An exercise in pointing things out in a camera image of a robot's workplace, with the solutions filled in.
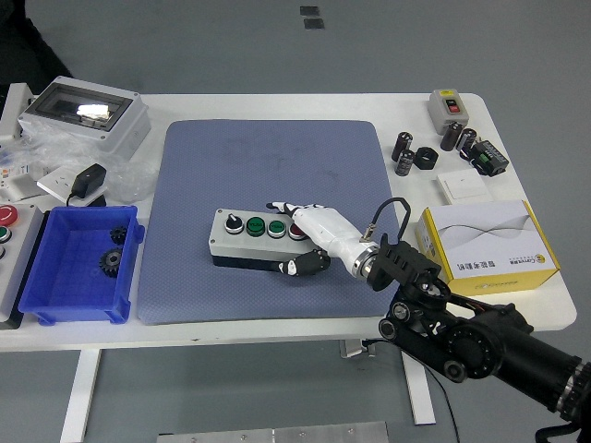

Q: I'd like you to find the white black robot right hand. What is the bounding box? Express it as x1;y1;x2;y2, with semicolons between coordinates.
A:
265;200;378;281

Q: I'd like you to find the grey four-button control box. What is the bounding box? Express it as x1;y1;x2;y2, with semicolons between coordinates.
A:
207;207;325;273

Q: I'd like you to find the black cylindrical capacitor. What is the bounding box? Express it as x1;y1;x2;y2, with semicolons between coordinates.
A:
456;127;478;158
391;131;414;162
440;119;464;152
395;148;416;176

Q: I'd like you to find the black hexagonal nut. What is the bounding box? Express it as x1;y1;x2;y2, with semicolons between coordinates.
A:
413;146;439;171

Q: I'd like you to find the blue-grey fabric mat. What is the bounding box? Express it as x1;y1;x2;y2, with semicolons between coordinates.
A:
137;118;406;327

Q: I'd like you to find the white yellow cardboard box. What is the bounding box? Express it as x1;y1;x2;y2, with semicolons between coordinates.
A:
416;199;561;296

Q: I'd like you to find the black green terminal module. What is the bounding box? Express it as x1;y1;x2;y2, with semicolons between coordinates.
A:
468;140;510;177

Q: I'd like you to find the white table leg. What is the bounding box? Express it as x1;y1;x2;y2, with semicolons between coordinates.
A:
400;350;438;425
59;349;102;443

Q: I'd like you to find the clear plastic bag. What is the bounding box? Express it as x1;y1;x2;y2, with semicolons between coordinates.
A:
18;124;158;204

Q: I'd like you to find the large black gear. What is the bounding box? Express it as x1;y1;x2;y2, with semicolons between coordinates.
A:
98;247;125;279

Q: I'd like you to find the black power adapter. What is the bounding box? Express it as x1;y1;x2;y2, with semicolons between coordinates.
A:
66;162;108;208

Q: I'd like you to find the blue plastic bin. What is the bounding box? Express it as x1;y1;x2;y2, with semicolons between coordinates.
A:
17;205;146;327

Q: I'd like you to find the grey emergency-stop control box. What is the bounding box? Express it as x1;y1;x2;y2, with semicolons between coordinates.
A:
0;202;47;329

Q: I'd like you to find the small white orange carton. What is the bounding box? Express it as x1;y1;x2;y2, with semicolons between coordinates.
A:
0;161;42;202

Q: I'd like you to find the white metal device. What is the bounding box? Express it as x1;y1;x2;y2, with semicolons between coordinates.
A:
0;82;38;142

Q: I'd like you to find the person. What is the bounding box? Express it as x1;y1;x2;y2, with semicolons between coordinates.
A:
0;0;75;101

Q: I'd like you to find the white wall switch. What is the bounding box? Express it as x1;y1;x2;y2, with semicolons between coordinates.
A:
435;168;491;205

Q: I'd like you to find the grey red-black switch box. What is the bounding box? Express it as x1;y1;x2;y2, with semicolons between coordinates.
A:
427;88;471;136

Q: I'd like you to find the thin black cable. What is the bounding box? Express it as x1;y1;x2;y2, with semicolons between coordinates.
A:
362;339;463;443

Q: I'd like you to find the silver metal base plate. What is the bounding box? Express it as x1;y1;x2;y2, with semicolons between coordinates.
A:
156;420;391;443

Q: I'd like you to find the grey enclosure with clear lid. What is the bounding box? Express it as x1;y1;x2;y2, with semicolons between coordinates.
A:
18;76;152;162

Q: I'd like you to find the white wall socket plate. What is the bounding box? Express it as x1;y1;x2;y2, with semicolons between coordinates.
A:
36;165;107;207

